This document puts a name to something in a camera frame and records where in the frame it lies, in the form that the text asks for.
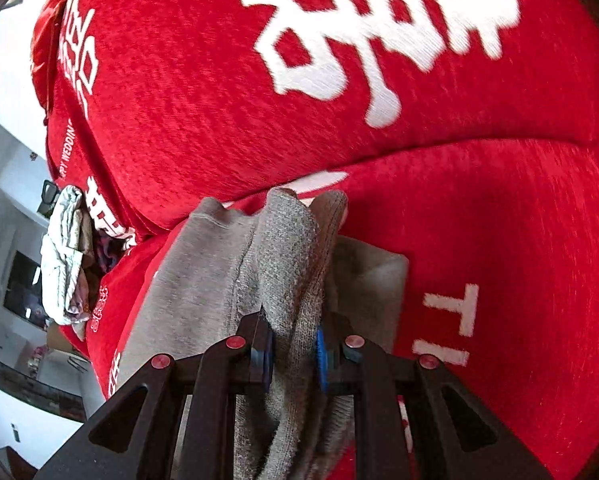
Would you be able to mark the white crumpled cloth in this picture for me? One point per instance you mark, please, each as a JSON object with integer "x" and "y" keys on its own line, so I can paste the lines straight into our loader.
{"x": 61, "y": 260}

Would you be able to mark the black screen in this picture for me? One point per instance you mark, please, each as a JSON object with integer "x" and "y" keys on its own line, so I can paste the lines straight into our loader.
{"x": 24, "y": 287}

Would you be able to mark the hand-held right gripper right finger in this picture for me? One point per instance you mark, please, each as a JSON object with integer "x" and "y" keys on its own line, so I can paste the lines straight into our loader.
{"x": 322, "y": 360}

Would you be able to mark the small black object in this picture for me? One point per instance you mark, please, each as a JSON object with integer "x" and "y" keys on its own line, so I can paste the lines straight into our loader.
{"x": 46, "y": 197}

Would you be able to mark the grey garment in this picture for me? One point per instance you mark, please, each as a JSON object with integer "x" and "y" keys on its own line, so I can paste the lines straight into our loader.
{"x": 284, "y": 270}

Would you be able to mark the dark wooden shelf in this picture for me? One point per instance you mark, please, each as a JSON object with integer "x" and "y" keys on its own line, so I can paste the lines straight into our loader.
{"x": 29, "y": 385}

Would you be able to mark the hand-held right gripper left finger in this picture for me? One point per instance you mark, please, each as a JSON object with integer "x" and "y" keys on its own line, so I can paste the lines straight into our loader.
{"x": 262, "y": 355}

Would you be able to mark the dark plaid cloth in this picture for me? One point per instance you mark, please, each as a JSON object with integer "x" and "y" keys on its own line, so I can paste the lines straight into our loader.
{"x": 108, "y": 255}

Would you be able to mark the red printed blanket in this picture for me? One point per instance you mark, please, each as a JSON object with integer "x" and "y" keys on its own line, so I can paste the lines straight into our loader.
{"x": 429, "y": 210}

